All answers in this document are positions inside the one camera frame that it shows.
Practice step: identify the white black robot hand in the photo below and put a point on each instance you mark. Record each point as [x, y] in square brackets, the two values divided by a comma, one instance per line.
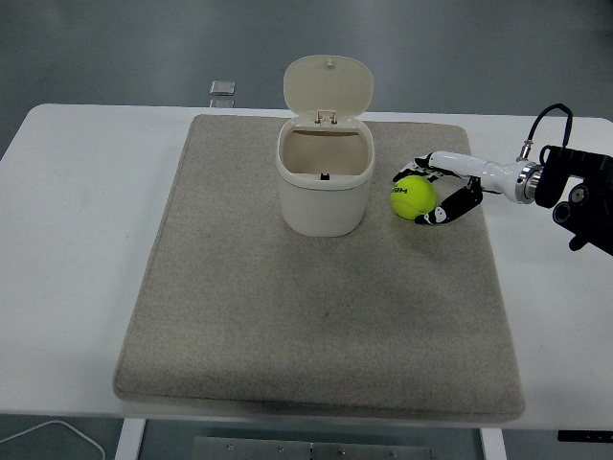
[483, 168]

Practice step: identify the yellow-green tennis ball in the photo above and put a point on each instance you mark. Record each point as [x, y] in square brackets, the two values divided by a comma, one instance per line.
[412, 199]

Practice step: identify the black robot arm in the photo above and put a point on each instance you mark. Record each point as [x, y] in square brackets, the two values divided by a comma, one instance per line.
[582, 187]

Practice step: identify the cream bin with hinged lid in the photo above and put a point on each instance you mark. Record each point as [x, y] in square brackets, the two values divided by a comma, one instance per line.
[323, 191]

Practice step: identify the beige fabric mat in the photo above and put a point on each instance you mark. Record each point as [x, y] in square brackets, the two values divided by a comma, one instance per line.
[306, 306]

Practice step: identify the silver floor socket plate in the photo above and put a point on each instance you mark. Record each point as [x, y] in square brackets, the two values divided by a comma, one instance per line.
[222, 87]
[221, 102]

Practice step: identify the white table leg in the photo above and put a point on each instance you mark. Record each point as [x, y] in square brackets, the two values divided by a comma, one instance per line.
[129, 438]
[493, 443]

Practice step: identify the black bar under table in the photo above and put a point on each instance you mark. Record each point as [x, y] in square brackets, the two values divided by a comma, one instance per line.
[586, 435]

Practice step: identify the grey metal plate with screws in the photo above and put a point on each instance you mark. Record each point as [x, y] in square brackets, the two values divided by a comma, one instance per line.
[287, 450]

